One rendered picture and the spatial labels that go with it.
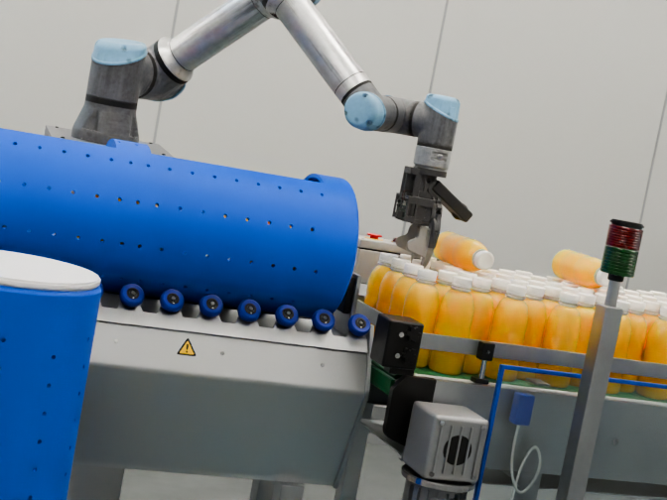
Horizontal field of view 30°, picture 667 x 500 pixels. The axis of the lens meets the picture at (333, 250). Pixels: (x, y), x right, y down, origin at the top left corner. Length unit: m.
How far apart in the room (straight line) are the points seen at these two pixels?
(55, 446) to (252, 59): 3.53
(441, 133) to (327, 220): 0.37
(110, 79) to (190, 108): 2.44
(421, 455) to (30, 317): 0.81
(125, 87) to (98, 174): 0.58
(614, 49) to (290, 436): 3.74
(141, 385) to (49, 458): 0.44
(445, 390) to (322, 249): 0.36
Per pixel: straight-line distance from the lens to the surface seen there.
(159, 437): 2.39
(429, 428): 2.27
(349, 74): 2.53
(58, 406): 1.89
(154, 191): 2.26
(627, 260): 2.33
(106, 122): 2.80
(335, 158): 5.38
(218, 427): 2.39
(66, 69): 5.16
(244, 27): 2.82
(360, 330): 2.42
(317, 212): 2.35
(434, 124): 2.58
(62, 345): 1.86
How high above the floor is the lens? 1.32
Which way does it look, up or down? 5 degrees down
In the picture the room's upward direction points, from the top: 11 degrees clockwise
